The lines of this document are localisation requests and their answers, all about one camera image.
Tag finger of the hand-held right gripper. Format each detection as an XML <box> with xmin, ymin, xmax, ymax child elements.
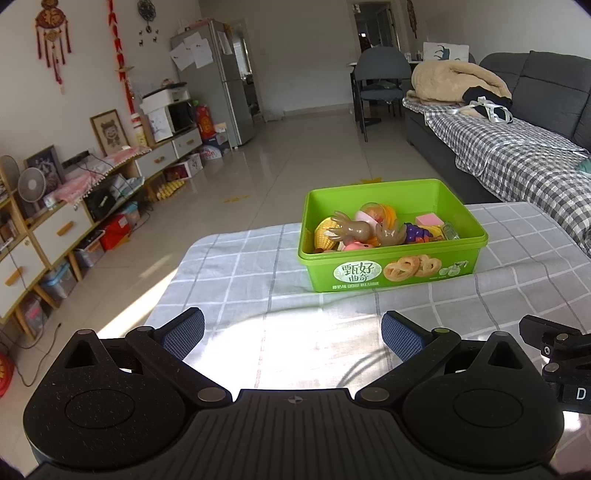
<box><xmin>518</xmin><ymin>315</ymin><xmax>591</xmax><ymax>365</ymax></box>

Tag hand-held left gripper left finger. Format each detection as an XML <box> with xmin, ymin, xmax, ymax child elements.
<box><xmin>62</xmin><ymin>308</ymin><xmax>234</xmax><ymax>409</ymax></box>

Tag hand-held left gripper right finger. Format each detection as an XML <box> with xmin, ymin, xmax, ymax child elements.
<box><xmin>355</xmin><ymin>310</ymin><xmax>532</xmax><ymax>409</ymax></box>

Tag green plastic box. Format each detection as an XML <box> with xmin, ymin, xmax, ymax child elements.
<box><xmin>297</xmin><ymin>178</ymin><xmax>489</xmax><ymax>294</ymax></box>

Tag purple toy grapes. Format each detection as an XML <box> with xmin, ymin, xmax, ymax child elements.
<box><xmin>404</xmin><ymin>222</ymin><xmax>435</xmax><ymax>243</ymax></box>

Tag tan rubber hand toy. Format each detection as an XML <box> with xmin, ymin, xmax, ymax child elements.
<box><xmin>329</xmin><ymin>211</ymin><xmax>409</xmax><ymax>247</ymax></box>

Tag pink clear capsule ball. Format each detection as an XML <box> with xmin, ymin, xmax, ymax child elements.
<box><xmin>355</xmin><ymin>202</ymin><xmax>386</xmax><ymax>222</ymax></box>

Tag toy corn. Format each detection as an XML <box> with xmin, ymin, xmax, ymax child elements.
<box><xmin>314</xmin><ymin>217</ymin><xmax>345</xmax><ymax>252</ymax></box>

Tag grey checked tablecloth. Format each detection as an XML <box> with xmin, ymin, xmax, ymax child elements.
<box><xmin>143</xmin><ymin>202</ymin><xmax>591</xmax><ymax>416</ymax></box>

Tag red storage box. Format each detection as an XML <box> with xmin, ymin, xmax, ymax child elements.
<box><xmin>99</xmin><ymin>215</ymin><xmax>132</xmax><ymax>251</ymax></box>

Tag clear storage bin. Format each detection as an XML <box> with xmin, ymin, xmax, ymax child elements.
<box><xmin>39</xmin><ymin>263</ymin><xmax>77</xmax><ymax>301</ymax></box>

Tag row of yellow toys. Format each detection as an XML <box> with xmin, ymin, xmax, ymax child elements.
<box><xmin>156</xmin><ymin>180</ymin><xmax>185</xmax><ymax>200</ymax></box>

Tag black device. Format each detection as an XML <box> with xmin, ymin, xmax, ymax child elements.
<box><xmin>85</xmin><ymin>182</ymin><xmax>125</xmax><ymax>221</ymax></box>

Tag white wooden cabinet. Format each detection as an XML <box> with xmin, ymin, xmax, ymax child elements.
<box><xmin>0</xmin><ymin>127</ymin><xmax>204</xmax><ymax>340</ymax></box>

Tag white red carton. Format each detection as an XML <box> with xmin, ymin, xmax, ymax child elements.
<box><xmin>164</xmin><ymin>154</ymin><xmax>204</xmax><ymax>182</ymax></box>

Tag pink lace cloth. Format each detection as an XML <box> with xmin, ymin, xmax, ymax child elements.
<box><xmin>55</xmin><ymin>147</ymin><xmax>153</xmax><ymax>204</ymax></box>

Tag plaid sofa cover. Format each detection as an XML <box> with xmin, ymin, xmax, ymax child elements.
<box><xmin>404</xmin><ymin>97</ymin><xmax>591</xmax><ymax>257</ymax></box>

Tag red round object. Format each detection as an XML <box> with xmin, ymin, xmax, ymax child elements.
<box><xmin>0</xmin><ymin>353</ymin><xmax>14</xmax><ymax>398</ymax></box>

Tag blue white carton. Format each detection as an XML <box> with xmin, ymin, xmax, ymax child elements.
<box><xmin>201</xmin><ymin>122</ymin><xmax>232</xmax><ymax>160</ymax></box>

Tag framed cartoon picture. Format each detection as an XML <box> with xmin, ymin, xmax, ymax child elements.
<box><xmin>90</xmin><ymin>109</ymin><xmax>126</xmax><ymax>160</ymax></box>

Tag white desk fan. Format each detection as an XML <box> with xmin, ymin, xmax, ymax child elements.
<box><xmin>17</xmin><ymin>167</ymin><xmax>47</xmax><ymax>217</ymax></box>

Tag red gift box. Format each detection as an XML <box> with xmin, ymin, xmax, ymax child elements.
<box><xmin>196</xmin><ymin>104</ymin><xmax>215</xmax><ymax>139</ymax></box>

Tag microwave oven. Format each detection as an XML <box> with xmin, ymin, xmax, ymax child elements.
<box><xmin>167</xmin><ymin>100</ymin><xmax>197</xmax><ymax>134</ymax></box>

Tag dark framed picture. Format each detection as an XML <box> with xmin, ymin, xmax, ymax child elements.
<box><xmin>24</xmin><ymin>145</ymin><xmax>66</xmax><ymax>185</ymax></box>

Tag white printer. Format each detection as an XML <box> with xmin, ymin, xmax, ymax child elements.
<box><xmin>140</xmin><ymin>88</ymin><xmax>191</xmax><ymax>114</ymax></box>

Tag black garment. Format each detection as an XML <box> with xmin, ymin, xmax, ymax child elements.
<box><xmin>463</xmin><ymin>87</ymin><xmax>513</xmax><ymax>123</ymax></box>

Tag silver fridge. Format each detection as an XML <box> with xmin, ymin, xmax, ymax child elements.
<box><xmin>170</xmin><ymin>19</ymin><xmax>257</xmax><ymax>147</ymax></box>

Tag dark grey sofa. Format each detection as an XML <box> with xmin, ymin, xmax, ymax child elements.
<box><xmin>404</xmin><ymin>51</ymin><xmax>591</xmax><ymax>204</ymax></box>

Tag beige blanket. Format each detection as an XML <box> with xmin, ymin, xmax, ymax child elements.
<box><xmin>411</xmin><ymin>60</ymin><xmax>513</xmax><ymax>106</ymax></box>

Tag dark grey chair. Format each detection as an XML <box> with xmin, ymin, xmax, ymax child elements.
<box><xmin>353</xmin><ymin>47</ymin><xmax>411</xmax><ymax>143</ymax></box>

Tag deer print cushion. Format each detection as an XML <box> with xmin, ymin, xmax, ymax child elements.
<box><xmin>422</xmin><ymin>42</ymin><xmax>469</xmax><ymax>63</ymax></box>

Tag floor cable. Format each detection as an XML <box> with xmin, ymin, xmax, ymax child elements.
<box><xmin>0</xmin><ymin>323</ymin><xmax>63</xmax><ymax>386</ymax></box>

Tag white straps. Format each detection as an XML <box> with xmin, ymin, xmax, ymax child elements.
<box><xmin>450</xmin><ymin>97</ymin><xmax>506</xmax><ymax>123</ymax></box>

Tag red hanging string ornament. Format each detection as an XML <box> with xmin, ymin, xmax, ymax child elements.
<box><xmin>107</xmin><ymin>0</ymin><xmax>137</xmax><ymax>114</ymax></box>

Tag black round wall ornament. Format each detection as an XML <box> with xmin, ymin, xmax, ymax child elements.
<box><xmin>137</xmin><ymin>0</ymin><xmax>160</xmax><ymax>33</ymax></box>

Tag red knot wall ornament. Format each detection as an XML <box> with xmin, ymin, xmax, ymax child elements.
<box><xmin>34</xmin><ymin>0</ymin><xmax>72</xmax><ymax>95</ymax></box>

